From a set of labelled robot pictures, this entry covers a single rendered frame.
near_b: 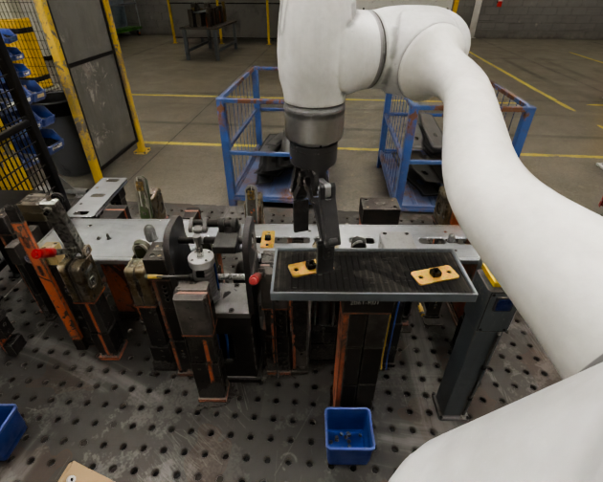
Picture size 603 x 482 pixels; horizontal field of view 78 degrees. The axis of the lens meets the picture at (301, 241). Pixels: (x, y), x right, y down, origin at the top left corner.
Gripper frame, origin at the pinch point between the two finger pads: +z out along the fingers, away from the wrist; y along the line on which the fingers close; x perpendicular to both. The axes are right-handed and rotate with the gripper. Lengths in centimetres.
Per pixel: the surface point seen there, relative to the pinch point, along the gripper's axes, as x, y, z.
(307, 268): 1.0, -0.6, 5.0
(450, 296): -20.8, -15.3, 5.5
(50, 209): 50, 32, 1
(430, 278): -19.9, -10.2, 5.2
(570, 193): -311, 164, 121
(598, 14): -1310, 984, 52
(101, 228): 48, 56, 21
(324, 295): 0.3, -8.3, 5.4
